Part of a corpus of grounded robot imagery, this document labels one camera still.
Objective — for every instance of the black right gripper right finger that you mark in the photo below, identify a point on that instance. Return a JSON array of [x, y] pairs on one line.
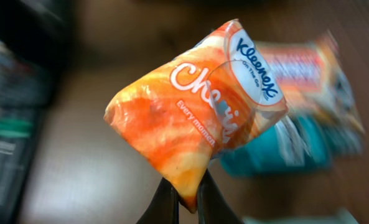
[[212, 207]]

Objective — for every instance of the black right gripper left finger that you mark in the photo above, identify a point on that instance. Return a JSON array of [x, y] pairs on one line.
[[164, 206]]

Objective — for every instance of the blue Listerine mouthwash bottle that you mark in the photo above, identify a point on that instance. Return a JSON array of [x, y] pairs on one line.
[[299, 144]]

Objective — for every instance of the orange Kleenex tissue pack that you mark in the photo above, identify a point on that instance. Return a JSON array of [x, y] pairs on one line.
[[213, 98]]

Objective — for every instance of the yellow snack chip bag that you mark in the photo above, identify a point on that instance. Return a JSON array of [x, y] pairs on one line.
[[311, 77]]

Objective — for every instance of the mint green wipes pack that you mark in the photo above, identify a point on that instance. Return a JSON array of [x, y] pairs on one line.
[[343, 216]]

